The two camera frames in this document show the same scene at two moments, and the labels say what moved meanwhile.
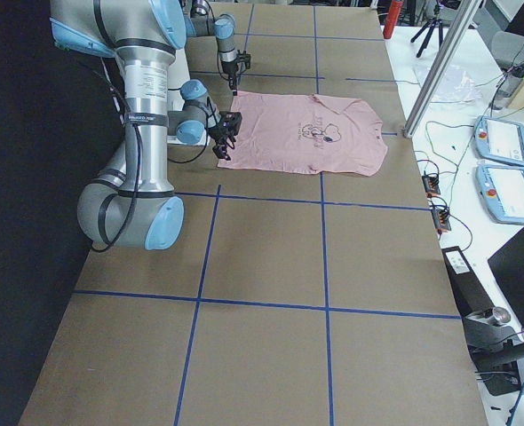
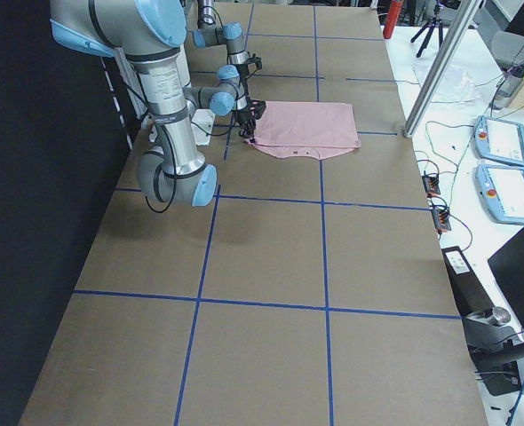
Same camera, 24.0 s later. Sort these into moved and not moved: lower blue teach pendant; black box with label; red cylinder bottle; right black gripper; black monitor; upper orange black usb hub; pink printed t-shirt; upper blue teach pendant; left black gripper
Moved: left black gripper; right black gripper; pink printed t-shirt
Not moved: black monitor; upper blue teach pendant; red cylinder bottle; black box with label; upper orange black usb hub; lower blue teach pendant
